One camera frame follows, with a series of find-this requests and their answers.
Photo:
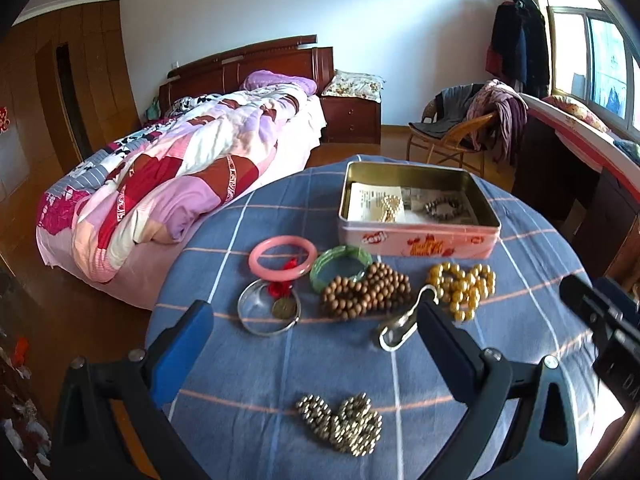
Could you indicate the clothes on chair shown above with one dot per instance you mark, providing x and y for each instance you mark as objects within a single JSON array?
[{"x": 468, "y": 101}]

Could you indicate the clear glass bangle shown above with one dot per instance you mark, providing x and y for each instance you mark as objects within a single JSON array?
[{"x": 254, "y": 311}]

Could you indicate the floral pillow on desk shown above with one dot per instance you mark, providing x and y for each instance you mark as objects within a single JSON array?
[{"x": 577, "y": 109}]

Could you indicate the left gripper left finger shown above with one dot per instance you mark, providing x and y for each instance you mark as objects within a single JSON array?
[{"x": 110, "y": 422}]

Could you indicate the dark desk pink cover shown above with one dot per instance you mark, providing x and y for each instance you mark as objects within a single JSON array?
[{"x": 585, "y": 185}]

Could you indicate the pink rectangular tin box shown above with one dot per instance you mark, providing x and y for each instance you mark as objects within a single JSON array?
[{"x": 461, "y": 241}]

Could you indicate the coin pendant red tassel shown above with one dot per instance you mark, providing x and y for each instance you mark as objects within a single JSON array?
[{"x": 284, "y": 307}]

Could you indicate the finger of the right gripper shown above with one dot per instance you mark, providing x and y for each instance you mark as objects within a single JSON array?
[{"x": 616, "y": 339}]

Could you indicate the wooden headboard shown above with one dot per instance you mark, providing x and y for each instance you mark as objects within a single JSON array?
[{"x": 224, "y": 72}]

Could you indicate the red wooden nightstand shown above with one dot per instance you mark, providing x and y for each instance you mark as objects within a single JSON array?
[{"x": 351, "y": 120}]

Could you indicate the wooden wardrobe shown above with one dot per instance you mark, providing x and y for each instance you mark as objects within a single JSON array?
[{"x": 65, "y": 91}]

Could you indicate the floral cushion on nightstand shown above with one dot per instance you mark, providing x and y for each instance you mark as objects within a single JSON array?
[{"x": 355, "y": 86}]

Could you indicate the bed with patchwork quilt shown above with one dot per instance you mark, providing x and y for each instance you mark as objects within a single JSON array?
[{"x": 119, "y": 220}]

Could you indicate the window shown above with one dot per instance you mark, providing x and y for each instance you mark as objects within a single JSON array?
[{"x": 592, "y": 63}]

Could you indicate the green jade bangle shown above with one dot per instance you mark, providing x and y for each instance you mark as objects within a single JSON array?
[{"x": 346, "y": 261}]

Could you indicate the hanging dark coats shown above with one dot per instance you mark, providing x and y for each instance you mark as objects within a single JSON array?
[{"x": 518, "y": 52}]

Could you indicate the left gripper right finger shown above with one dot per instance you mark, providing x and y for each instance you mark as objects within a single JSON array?
[{"x": 541, "y": 440}]

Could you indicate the wicker chair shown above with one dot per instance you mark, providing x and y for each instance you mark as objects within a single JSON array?
[{"x": 455, "y": 144}]

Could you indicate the blue plaid tablecloth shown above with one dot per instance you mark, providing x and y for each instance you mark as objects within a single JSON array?
[{"x": 235, "y": 411}]

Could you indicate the silver metal clip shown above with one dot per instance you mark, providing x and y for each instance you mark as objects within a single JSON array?
[{"x": 392, "y": 334}]

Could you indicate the printed paper in tin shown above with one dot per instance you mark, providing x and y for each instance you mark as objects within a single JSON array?
[{"x": 404, "y": 205}]

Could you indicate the purple pillow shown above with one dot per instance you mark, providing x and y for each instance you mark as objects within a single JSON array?
[{"x": 265, "y": 78}]

